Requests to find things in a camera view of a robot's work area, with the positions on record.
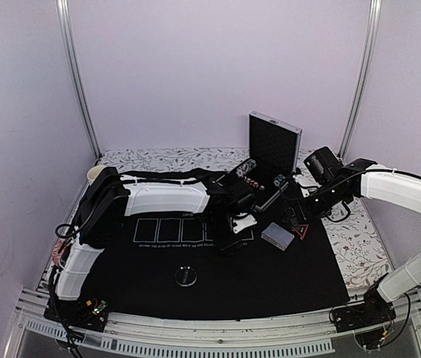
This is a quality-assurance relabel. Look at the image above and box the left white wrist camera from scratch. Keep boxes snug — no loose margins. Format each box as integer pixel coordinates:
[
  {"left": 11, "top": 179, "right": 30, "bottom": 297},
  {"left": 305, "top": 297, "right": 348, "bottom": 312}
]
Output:
[{"left": 231, "top": 215, "right": 258, "bottom": 234}]

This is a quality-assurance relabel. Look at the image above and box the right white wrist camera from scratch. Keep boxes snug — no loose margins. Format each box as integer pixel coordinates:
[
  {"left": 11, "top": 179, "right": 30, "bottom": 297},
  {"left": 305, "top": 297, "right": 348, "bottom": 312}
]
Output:
[{"left": 293, "top": 175, "right": 319, "bottom": 190}]

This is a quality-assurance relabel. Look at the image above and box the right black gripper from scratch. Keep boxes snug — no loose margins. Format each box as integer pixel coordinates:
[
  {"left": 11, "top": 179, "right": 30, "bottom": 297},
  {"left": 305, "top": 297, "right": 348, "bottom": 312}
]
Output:
[{"left": 280, "top": 181, "right": 349, "bottom": 227}]

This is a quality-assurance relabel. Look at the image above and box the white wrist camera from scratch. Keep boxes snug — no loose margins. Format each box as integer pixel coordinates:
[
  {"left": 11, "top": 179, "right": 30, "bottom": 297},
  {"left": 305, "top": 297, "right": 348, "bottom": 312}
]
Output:
[
  {"left": 231, "top": 215, "right": 258, "bottom": 234},
  {"left": 293, "top": 175, "right": 319, "bottom": 190}
]

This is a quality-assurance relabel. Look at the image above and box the left aluminium frame post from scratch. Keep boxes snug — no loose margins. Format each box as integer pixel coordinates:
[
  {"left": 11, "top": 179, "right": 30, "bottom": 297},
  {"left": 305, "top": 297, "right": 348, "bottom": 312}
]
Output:
[{"left": 56, "top": 0, "right": 102, "bottom": 160}]

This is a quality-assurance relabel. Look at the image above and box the cream ceramic mug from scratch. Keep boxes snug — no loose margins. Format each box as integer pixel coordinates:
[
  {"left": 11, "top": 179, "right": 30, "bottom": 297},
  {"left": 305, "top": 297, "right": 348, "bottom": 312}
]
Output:
[{"left": 87, "top": 165, "right": 105, "bottom": 186}]

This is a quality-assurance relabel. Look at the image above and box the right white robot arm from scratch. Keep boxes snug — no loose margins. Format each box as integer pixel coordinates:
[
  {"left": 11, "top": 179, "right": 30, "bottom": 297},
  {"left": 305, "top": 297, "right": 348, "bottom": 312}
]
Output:
[{"left": 283, "top": 147, "right": 421, "bottom": 325}]

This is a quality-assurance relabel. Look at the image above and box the small green circuit board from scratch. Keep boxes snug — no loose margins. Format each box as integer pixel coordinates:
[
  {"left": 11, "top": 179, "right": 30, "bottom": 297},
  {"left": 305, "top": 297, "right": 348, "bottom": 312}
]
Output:
[{"left": 85, "top": 298, "right": 107, "bottom": 315}]

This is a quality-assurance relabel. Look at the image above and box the red black triangle card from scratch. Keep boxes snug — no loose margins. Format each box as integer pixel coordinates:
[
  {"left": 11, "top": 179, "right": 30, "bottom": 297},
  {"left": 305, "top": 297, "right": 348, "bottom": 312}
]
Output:
[{"left": 292, "top": 224, "right": 309, "bottom": 240}]

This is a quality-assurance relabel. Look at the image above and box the black poker table mat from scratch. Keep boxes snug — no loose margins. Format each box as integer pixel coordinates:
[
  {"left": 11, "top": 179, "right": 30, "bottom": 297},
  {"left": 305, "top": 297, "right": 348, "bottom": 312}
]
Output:
[{"left": 52, "top": 167, "right": 349, "bottom": 321}]

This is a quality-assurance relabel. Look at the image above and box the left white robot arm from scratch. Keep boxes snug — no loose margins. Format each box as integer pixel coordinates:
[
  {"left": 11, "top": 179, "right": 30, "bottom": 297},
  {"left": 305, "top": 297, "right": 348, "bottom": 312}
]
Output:
[{"left": 50, "top": 166, "right": 258, "bottom": 324}]

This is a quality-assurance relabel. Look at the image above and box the blue playing card deck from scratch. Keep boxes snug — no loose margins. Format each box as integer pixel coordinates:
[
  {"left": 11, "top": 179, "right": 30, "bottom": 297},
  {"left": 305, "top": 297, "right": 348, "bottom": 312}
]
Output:
[{"left": 261, "top": 222, "right": 295, "bottom": 251}]

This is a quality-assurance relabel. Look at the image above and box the red patterned round tin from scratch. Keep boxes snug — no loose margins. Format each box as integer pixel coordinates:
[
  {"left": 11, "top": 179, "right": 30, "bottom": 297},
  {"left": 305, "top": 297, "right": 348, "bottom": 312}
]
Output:
[{"left": 52, "top": 239, "right": 69, "bottom": 268}]

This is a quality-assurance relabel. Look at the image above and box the floral white tablecloth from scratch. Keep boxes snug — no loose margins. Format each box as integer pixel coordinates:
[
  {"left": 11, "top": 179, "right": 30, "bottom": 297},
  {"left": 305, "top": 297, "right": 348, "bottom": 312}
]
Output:
[{"left": 96, "top": 148, "right": 393, "bottom": 298}]

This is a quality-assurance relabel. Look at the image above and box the red dice row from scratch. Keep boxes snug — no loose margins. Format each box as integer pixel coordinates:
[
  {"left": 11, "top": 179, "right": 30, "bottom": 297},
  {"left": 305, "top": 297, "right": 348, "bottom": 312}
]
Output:
[{"left": 246, "top": 178, "right": 265, "bottom": 190}]

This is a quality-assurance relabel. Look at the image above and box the clear dealer button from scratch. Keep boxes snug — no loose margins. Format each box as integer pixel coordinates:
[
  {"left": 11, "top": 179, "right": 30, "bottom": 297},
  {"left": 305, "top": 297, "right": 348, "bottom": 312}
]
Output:
[{"left": 175, "top": 266, "right": 197, "bottom": 287}]

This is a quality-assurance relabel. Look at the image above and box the poker chip row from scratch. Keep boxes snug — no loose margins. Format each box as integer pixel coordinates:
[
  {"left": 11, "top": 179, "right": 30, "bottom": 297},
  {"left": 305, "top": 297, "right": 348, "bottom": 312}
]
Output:
[
  {"left": 234, "top": 159, "right": 257, "bottom": 179},
  {"left": 272, "top": 174, "right": 287, "bottom": 188}
]

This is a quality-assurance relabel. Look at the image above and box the aluminium frame post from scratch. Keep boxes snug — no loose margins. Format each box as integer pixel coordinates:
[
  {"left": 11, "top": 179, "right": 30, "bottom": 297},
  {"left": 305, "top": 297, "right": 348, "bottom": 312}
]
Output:
[
  {"left": 337, "top": 0, "right": 382, "bottom": 160},
  {"left": 56, "top": 0, "right": 102, "bottom": 160}
]

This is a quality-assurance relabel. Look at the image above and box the aluminium poker chip case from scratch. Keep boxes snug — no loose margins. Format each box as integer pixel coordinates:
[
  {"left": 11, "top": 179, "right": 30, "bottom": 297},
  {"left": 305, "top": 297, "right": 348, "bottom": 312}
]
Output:
[{"left": 219, "top": 111, "right": 302, "bottom": 212}]

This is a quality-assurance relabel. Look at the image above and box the right aluminium frame post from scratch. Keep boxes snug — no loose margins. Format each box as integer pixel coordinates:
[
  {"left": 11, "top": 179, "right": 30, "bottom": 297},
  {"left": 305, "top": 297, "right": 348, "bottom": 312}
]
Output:
[{"left": 337, "top": 0, "right": 382, "bottom": 160}]

